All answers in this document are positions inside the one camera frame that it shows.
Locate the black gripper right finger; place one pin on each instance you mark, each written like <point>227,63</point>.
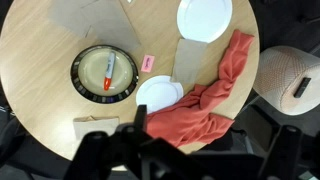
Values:
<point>282,158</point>

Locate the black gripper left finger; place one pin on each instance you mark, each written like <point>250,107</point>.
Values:
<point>86,163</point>

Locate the orange-capped white marker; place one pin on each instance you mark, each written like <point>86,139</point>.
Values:
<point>109,70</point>

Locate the dark-rimmed beige bowl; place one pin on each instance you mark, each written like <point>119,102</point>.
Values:
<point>88,70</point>

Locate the black remote on stool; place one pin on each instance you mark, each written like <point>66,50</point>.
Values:
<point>302,86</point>

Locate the beige round stool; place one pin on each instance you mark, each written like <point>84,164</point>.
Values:
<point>280,71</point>

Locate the round wooden table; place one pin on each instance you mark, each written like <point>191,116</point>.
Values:
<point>36,55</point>

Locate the small white plate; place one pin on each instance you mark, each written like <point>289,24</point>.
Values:
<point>158,93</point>

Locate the red-orange cloth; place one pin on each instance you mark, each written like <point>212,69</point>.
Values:
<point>191,119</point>

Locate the pink sticky note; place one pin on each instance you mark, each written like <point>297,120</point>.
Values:
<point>147,63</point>

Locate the brown napkin at table edge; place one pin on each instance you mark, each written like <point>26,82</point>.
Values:
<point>69,14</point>

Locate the large white plate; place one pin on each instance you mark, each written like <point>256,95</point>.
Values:
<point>203,20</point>

